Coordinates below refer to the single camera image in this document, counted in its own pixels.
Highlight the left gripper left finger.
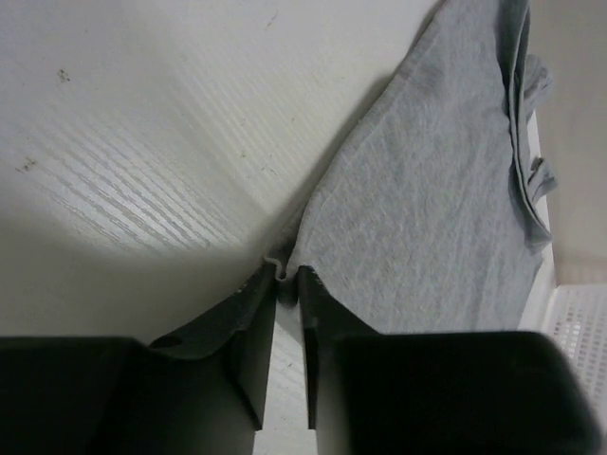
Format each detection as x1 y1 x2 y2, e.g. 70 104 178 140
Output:
1 265 276 454

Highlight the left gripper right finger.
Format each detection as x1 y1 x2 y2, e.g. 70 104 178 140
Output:
297 266 604 454

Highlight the grey tank top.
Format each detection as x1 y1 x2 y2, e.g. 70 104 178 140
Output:
268 1 556 333

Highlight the white plastic basket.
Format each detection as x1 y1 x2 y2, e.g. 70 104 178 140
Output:
543 282 607 428

